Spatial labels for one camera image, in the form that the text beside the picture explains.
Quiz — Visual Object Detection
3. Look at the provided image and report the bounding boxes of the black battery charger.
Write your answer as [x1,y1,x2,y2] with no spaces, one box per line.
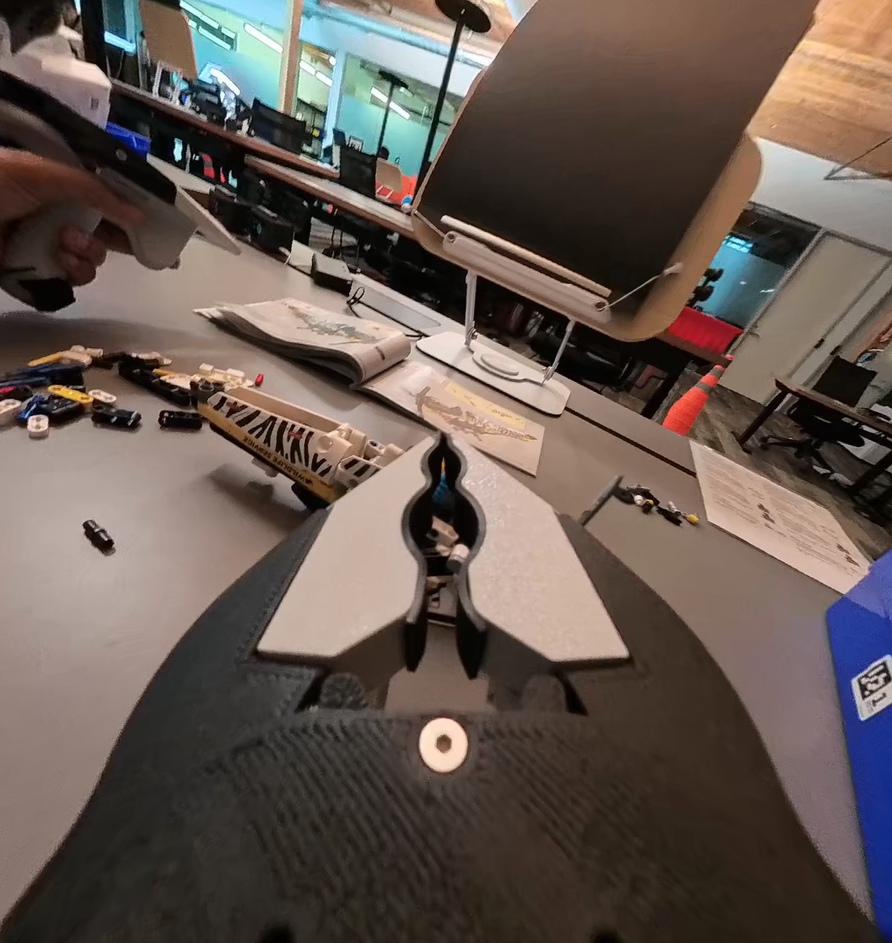
[209,184,249,229]
[248,205,297,253]

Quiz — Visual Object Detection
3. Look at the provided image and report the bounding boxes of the orange traffic cone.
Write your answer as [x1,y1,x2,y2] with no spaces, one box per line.
[663,354,734,437]

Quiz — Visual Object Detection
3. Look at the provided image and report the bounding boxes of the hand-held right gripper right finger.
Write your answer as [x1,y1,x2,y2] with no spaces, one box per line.
[446,433,631,701]

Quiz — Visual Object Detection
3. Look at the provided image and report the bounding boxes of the white paper leaflet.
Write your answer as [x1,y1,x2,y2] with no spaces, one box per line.
[689,441,874,595]

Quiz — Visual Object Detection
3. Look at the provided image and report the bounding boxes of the zebra striped lego helicopter model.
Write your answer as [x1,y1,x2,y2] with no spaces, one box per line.
[195,383,484,612]

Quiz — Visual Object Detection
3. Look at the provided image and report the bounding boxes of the black monitor with tan edge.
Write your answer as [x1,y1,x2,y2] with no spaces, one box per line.
[410,0,818,343]

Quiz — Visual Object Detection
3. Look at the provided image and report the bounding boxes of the row of yellow red bins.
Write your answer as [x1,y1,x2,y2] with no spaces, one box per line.
[670,305,745,356]

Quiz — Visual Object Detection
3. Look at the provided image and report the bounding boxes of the black floor lamp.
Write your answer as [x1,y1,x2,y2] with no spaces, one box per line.
[376,70,411,152]
[422,0,492,174]

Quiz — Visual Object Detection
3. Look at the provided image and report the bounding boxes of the clear lego parts bags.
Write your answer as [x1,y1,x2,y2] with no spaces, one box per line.
[7,33,113,128]

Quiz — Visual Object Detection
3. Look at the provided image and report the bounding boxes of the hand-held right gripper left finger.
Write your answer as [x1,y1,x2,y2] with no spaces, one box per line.
[256,433,447,693]

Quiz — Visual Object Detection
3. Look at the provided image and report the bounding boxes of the small cluster of lego parts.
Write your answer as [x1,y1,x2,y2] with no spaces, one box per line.
[578,475,702,527]

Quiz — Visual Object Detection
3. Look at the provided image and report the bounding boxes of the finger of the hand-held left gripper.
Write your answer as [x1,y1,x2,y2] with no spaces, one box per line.
[173,184,242,257]

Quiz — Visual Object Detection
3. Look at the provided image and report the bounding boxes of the background office desk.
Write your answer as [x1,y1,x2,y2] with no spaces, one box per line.
[736,376,892,509]
[110,81,341,181]
[243,155,417,240]

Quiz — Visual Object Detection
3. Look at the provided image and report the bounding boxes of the pile of lego pieces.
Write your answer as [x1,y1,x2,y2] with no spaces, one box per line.
[0,345,264,441]

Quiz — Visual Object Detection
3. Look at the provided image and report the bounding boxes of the black office chair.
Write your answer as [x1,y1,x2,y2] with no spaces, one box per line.
[758,357,880,472]

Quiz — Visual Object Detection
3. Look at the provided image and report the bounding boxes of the person's left hand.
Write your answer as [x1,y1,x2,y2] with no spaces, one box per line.
[0,143,146,290]

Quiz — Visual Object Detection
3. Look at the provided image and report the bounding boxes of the white door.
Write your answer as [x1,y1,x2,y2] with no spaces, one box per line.
[718,230,892,408]

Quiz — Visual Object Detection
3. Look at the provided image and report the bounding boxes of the lego instruction booklet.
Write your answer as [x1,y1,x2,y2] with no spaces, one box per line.
[194,298,546,476]

